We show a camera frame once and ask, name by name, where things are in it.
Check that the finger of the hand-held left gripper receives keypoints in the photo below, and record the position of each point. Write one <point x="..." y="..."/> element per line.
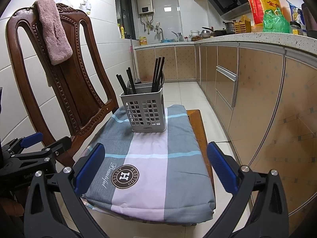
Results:
<point x="59" y="146"/>
<point x="32" y="138"/>

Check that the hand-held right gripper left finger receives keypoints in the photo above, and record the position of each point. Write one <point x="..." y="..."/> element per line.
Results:
<point x="90" y="168"/>

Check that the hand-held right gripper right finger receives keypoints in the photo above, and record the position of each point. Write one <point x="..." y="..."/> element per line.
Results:
<point x="221" y="168"/>

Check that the grey perforated utensil holder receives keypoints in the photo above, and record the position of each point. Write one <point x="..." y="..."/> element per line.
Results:
<point x="148" y="128"/>

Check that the bunch of black chopsticks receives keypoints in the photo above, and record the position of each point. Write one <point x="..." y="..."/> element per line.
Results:
<point x="156" y="74"/>

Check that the person's left hand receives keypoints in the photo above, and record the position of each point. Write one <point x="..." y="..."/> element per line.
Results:
<point x="11" y="207"/>

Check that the grey pink checked cloth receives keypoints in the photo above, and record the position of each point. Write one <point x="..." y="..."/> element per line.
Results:
<point x="183" y="173"/>

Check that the carved brown wooden chair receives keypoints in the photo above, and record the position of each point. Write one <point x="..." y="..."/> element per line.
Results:
<point x="74" y="91"/>

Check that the pink towel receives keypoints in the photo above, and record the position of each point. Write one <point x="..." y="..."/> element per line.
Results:
<point x="53" y="34"/>

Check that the broom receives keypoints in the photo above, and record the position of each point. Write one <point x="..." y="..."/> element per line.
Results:
<point x="132" y="59"/>

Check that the yellow bottle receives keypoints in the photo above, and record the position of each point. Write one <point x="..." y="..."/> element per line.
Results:
<point x="122" y="31"/>

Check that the yellow box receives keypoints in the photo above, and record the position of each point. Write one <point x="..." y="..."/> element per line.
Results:
<point x="143" y="41"/>

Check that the steel bowl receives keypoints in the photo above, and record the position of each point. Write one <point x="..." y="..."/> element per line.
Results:
<point x="205" y="33"/>

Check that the black frying pan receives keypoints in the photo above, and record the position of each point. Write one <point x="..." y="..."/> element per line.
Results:
<point x="219" y="32"/>

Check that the white bowls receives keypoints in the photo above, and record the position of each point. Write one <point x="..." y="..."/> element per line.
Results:
<point x="195" y="33"/>

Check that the dark cooking pot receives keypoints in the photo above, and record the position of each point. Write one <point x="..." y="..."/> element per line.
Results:
<point x="229" y="28"/>

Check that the yellow wooden knife block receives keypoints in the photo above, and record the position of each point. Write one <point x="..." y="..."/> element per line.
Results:
<point x="242" y="26"/>

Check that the sink faucet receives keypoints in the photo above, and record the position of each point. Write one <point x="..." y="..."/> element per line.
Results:
<point x="160" y="32"/>

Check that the water heater pipes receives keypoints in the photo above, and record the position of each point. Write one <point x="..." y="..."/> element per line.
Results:
<point x="146" y="23"/>

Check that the dark framed window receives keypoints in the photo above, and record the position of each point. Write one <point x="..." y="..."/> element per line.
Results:
<point x="123" y="5"/>

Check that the green plastic bag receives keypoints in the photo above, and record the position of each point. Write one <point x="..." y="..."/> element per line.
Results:
<point x="275" y="22"/>

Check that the clear jar with dark lid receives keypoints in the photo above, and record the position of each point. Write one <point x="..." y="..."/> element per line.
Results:
<point x="296" y="28"/>

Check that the maroon rice cooker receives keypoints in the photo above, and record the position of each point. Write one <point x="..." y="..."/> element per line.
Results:
<point x="310" y="22"/>

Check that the red yellow shopping bag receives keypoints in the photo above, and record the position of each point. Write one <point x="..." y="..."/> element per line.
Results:
<point x="267" y="2"/>

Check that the blue snack packet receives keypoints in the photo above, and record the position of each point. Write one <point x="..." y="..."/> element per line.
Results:
<point x="296" y="12"/>

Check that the teapot wall sticker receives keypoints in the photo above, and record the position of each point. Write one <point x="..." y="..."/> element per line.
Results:
<point x="86" y="5"/>

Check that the white wall water heater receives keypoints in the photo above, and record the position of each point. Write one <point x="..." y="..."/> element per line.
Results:
<point x="145" y="2"/>

